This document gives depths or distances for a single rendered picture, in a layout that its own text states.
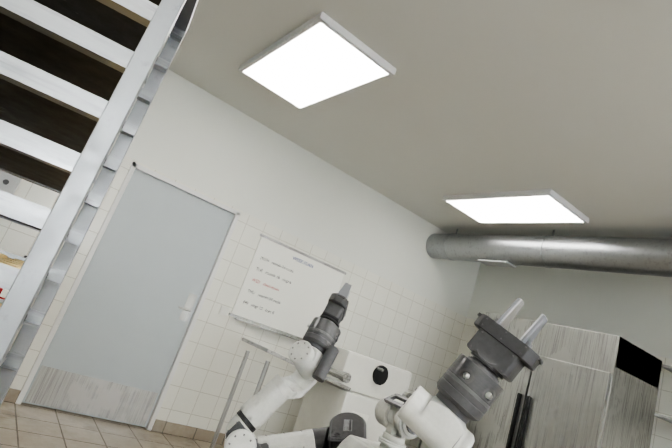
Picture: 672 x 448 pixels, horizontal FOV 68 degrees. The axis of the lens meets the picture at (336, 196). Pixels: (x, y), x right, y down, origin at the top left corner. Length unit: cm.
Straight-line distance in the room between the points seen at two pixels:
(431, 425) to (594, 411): 405
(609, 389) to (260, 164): 369
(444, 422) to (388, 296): 519
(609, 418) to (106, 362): 419
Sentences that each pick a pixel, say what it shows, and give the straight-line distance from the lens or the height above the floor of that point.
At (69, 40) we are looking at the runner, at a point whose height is 149.
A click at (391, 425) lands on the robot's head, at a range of 124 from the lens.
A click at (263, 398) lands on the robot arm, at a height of 102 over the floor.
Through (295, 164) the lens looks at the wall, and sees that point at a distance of 531.
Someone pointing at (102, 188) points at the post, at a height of 135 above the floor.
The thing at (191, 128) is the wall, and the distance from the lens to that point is 491.
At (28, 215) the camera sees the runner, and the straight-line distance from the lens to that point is 82.
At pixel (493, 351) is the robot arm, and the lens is 91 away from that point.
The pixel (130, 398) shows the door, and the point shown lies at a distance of 496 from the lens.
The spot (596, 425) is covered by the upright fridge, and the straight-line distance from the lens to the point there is 489.
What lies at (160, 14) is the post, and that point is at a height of 158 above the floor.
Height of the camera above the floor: 120
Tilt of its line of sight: 16 degrees up
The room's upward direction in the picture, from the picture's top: 20 degrees clockwise
